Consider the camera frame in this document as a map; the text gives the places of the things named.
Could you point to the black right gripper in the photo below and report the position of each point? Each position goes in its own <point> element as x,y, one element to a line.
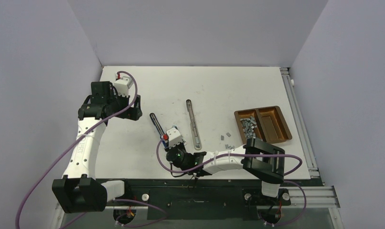
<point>182,144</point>

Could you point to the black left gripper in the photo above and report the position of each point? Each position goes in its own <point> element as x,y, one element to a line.
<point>132,113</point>

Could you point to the blue stapler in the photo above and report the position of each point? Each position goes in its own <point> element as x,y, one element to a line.
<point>160,130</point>

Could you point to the silver black stapler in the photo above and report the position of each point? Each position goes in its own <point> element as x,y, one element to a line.
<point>194,130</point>

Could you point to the brown plastic divided tray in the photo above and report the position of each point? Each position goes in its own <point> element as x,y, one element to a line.
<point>273,126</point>

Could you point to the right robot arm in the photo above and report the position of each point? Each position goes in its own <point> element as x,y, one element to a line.
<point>263,160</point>

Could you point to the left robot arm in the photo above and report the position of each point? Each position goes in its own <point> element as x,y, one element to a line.
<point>78,191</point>

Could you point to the pile of grey staples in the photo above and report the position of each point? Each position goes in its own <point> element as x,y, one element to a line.
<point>250,127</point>

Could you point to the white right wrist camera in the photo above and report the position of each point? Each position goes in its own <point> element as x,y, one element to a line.
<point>174,137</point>

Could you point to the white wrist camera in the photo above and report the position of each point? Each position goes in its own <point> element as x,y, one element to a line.
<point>122,86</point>
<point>174,137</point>

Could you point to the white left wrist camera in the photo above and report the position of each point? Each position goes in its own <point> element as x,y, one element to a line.
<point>122,86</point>

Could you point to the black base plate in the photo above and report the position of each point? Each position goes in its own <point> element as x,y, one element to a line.
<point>202,199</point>

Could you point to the aluminium frame rail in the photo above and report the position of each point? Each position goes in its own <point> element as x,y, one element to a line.
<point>127,148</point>

